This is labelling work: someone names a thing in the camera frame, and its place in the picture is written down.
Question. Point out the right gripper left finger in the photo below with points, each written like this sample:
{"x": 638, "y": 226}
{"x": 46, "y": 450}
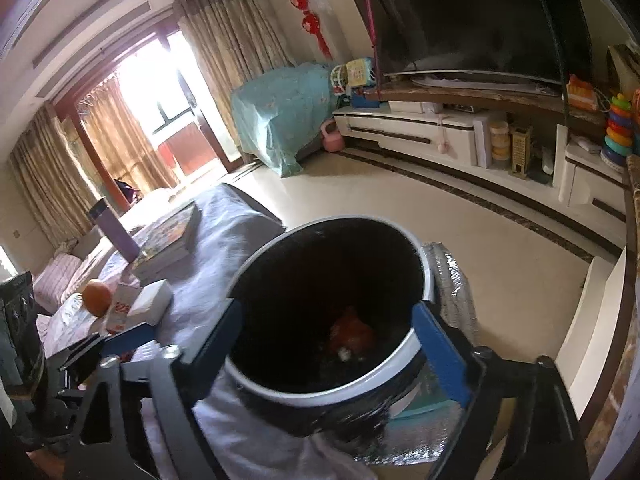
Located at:
{"x": 175, "y": 380}

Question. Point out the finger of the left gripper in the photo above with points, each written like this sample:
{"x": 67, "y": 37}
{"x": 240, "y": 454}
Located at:
{"x": 129, "y": 340}

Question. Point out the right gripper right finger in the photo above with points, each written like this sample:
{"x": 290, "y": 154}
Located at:
{"x": 543, "y": 441}

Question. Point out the white foam block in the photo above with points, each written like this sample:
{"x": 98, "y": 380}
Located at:
{"x": 151, "y": 304}

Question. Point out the red drink carton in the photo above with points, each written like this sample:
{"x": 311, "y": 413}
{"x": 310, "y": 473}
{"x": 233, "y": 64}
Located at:
{"x": 122, "y": 301}

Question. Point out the red snack wrapper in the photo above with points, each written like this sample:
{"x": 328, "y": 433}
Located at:
{"x": 350, "y": 337}

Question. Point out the white trash bin black liner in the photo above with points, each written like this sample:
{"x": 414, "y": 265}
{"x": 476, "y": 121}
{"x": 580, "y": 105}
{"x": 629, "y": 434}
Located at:
{"x": 294, "y": 289}

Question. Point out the orange fruit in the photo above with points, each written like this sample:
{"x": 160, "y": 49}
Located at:
{"x": 96, "y": 298}

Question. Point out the stack of children's books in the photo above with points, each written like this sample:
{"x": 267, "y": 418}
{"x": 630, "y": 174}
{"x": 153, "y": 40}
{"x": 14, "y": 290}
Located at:
{"x": 168, "y": 242}

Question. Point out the beige sofa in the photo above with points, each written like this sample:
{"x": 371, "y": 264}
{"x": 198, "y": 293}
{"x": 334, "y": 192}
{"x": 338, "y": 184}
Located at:
{"x": 62, "y": 318}

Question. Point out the floral tablecloth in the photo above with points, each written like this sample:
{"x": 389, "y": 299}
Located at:
{"x": 233, "y": 226}

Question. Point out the silver foil mat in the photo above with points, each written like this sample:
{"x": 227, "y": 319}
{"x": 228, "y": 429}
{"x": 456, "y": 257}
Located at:
{"x": 417, "y": 429}

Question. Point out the purple thermos bottle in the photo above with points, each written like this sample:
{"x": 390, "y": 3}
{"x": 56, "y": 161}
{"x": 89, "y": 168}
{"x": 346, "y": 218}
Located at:
{"x": 104, "y": 218}

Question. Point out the left beige curtain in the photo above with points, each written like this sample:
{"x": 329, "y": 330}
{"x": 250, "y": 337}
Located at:
{"x": 56, "y": 188}

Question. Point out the beige curtain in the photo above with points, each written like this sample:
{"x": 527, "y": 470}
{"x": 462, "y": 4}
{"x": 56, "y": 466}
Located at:
{"x": 56, "y": 188}
{"x": 234, "y": 42}

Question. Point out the teal covered furniture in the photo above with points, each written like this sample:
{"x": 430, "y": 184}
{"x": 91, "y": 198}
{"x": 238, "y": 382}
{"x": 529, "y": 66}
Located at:
{"x": 280, "y": 113}

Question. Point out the pink kettlebell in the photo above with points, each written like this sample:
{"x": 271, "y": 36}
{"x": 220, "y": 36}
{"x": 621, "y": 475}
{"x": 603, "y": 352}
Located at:
{"x": 331, "y": 138}

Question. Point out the white tv cabinet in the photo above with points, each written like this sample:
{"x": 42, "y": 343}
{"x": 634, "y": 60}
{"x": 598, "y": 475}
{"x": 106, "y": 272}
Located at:
{"x": 592, "y": 325}

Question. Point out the right beige curtain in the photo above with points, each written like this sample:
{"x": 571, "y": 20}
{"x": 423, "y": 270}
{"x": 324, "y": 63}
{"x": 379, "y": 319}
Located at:
{"x": 234, "y": 42}

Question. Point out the colourful toy set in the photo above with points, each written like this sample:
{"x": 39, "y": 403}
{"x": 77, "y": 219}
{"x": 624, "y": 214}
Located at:
{"x": 351, "y": 81}

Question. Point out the black flat television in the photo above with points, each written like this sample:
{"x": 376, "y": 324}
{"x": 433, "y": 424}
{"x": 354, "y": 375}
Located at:
{"x": 545, "y": 40}

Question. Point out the rainbow stacking ring toy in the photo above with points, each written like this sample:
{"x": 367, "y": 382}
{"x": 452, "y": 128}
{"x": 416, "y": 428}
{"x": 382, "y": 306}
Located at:
{"x": 622, "y": 130}

